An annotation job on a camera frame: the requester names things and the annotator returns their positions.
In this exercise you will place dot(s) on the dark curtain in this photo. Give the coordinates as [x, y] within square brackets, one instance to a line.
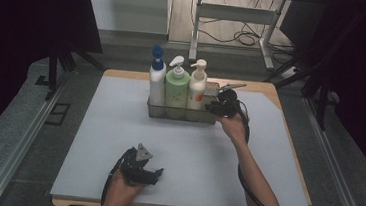
[16, 35]
[364, 72]

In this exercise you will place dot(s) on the white desk frame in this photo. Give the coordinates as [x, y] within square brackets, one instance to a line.
[235, 13]

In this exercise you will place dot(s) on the metal mesh basket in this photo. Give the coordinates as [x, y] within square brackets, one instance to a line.
[210, 117]

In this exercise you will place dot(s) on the white bottle with blue pump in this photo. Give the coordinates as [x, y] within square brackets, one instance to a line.
[157, 84]

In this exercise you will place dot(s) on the person's right hand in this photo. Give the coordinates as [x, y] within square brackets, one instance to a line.
[234, 129]

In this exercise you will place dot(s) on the green pump bottle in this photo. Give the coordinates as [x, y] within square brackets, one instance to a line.
[176, 89]

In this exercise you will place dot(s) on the aluminium rail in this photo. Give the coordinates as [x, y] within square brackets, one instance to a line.
[21, 145]
[335, 173]

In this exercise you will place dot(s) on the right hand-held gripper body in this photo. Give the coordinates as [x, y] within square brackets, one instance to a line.
[228, 103]

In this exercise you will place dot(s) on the black metal stand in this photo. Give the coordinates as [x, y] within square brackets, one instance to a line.
[52, 71]
[321, 101]

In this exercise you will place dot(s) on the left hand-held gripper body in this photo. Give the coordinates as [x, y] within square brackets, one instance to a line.
[133, 169]

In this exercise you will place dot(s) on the white cabinet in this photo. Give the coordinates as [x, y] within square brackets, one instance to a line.
[127, 6]

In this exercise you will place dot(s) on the cream pump bottle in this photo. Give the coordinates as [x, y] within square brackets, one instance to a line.
[197, 87]

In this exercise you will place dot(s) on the white power strip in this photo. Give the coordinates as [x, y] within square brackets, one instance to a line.
[289, 73]

